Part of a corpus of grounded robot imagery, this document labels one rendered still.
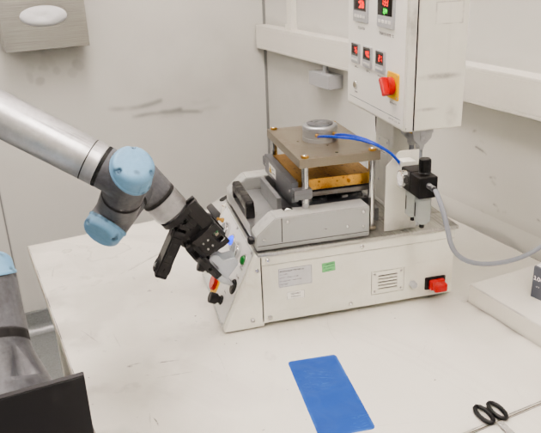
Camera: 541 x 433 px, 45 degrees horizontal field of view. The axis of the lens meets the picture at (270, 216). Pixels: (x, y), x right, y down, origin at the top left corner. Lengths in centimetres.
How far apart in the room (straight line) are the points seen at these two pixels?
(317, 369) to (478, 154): 88
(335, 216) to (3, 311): 71
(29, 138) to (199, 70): 183
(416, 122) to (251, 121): 172
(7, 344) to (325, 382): 60
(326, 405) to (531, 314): 49
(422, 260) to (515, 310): 22
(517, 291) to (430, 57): 55
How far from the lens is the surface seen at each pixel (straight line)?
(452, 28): 141
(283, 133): 156
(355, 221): 142
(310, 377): 130
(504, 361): 140
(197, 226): 136
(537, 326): 145
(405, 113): 139
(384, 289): 151
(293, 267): 140
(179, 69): 289
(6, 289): 100
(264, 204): 151
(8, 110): 117
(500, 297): 153
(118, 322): 154
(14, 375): 94
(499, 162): 189
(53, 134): 115
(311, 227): 139
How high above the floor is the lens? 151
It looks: 22 degrees down
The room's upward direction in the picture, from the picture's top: 2 degrees counter-clockwise
